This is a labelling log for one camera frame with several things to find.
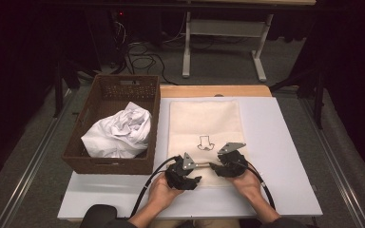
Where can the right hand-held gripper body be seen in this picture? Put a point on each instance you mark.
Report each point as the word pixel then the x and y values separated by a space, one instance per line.
pixel 234 164

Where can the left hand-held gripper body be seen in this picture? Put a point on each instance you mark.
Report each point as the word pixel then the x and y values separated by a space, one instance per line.
pixel 177 174

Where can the cream cloth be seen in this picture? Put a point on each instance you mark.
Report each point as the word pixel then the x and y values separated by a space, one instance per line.
pixel 202 126

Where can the white garment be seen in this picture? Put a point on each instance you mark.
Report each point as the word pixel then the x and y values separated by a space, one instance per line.
pixel 120 134

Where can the brown woven basket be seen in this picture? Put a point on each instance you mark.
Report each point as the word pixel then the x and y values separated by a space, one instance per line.
pixel 107 95

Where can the person's left hand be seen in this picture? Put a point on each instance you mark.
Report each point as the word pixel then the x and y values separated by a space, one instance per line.
pixel 163 194

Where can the person's right hand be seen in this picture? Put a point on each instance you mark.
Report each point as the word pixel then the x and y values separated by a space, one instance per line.
pixel 248 186

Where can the person's tan trouser legs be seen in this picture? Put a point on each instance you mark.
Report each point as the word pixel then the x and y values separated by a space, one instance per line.
pixel 202 224

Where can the black metal stand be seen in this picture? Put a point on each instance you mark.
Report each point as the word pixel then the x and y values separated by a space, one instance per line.
pixel 63 79
pixel 316 91

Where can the dark device with red light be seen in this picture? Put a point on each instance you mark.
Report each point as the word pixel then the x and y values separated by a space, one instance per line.
pixel 114 34

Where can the aluminium floor rail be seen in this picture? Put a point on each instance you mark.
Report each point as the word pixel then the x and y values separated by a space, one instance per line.
pixel 336 161
pixel 28 167

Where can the white metal table frame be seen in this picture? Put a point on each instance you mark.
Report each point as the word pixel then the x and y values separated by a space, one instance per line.
pixel 225 28

